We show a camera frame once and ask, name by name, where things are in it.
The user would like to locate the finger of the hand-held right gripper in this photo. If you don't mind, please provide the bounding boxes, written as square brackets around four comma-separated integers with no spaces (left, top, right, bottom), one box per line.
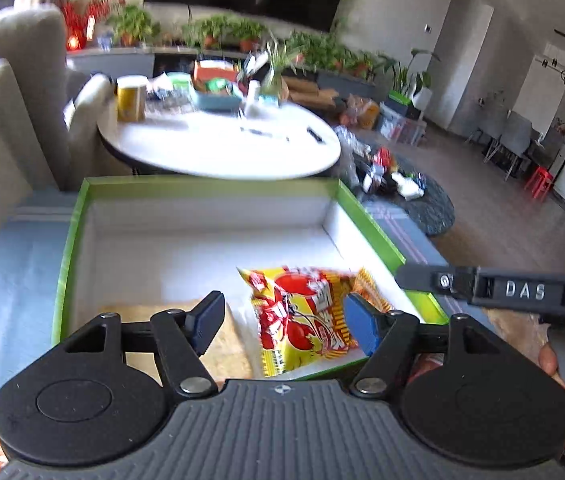
[395,263,479,306]

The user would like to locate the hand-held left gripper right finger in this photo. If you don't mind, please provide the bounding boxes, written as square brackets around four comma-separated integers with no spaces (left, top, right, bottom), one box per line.
[343,292,506,397]

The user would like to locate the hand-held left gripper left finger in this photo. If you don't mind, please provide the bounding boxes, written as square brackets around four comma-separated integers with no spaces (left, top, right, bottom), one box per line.
[60,291,226,397]

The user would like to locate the yellow red snack packet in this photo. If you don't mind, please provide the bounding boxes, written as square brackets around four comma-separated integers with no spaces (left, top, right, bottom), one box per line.
[236,265,396,378]

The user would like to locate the green cardboard box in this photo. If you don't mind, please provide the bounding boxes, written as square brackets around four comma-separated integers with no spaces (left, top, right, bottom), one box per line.
[51,176,449,386]

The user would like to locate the person's right hand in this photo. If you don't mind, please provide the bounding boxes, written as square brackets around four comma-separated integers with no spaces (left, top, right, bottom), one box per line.
[537,344,565,454]

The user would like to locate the beige snack packet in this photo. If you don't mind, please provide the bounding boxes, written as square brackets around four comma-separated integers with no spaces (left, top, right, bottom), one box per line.
[97,300,253,386]

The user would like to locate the tan snack packet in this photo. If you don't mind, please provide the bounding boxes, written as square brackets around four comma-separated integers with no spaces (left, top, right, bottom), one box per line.
[483,307,551,361]

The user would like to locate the dark round low table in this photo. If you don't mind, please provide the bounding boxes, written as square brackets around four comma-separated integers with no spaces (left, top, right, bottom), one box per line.
[353,152,456,236]

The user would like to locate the red stool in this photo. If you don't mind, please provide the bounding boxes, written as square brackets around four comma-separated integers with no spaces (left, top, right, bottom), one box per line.
[523,166,554,201]

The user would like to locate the pile of small goods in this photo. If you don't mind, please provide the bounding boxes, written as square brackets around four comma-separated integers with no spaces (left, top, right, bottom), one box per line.
[357,147,426,201]

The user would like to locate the crumpled clear plastic bags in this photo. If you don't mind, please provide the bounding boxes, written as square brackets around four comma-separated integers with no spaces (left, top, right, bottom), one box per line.
[335,125,371,186]

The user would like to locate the grey dining chair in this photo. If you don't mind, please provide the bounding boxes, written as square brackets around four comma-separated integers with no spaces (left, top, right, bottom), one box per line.
[483,110,533,181]
[463,110,498,147]

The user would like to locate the clear plastic storage bin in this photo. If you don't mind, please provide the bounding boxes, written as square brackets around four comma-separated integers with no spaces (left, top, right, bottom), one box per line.
[379,102,426,146]

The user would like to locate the white round table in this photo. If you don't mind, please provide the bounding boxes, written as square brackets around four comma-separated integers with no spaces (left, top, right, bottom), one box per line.
[97,102,342,181]

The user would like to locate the green white box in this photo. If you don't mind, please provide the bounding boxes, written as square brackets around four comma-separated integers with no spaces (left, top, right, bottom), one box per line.
[387,91,421,120]

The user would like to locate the orange plastic bag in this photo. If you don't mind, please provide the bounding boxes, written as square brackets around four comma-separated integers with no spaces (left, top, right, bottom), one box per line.
[341,96,381,130]

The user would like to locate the tall plant in white planter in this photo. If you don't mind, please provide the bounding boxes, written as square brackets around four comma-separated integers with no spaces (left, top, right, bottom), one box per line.
[393,49,438,111]

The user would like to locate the black pen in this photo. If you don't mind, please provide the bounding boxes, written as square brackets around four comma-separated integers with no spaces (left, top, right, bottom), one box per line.
[240,127,291,142]

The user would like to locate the blue striped blanket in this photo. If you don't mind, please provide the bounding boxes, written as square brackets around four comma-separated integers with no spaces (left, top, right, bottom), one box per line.
[0,191,493,480]

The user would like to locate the blue tray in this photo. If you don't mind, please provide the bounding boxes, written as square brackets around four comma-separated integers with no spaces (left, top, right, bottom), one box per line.
[190,80,246,112]

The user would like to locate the clear plastic bag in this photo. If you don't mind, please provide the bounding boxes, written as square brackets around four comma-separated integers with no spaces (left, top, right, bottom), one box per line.
[145,85,198,116]

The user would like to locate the black track light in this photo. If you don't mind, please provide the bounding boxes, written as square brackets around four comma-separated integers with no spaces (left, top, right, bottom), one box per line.
[535,55,565,91]

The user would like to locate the open cardboard box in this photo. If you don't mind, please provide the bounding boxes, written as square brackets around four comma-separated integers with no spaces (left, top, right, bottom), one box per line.
[282,76,338,106]

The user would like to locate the white bottle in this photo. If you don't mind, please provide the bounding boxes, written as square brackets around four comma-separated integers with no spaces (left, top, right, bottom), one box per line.
[245,80,262,116]

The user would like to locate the yellow canister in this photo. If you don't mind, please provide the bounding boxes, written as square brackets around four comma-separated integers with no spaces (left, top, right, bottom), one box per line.
[116,75,148,122]

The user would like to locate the orange storage box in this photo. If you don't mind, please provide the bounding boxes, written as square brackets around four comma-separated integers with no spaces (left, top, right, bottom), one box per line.
[193,59,238,83]

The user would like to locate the spider plant in glass vase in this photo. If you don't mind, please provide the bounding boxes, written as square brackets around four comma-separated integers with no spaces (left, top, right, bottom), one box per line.
[262,42,293,106]

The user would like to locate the grey tv console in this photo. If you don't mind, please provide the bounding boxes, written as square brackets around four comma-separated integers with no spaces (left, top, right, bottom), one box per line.
[66,47,378,101]

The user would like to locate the beige armchair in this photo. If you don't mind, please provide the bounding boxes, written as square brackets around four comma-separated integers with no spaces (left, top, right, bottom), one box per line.
[0,4,116,281]

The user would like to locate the row of potted green plants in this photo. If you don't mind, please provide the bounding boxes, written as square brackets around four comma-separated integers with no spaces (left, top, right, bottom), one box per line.
[107,4,398,81]

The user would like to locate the red berry branch decoration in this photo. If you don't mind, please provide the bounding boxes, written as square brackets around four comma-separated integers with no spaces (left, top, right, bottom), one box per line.
[60,0,126,51]

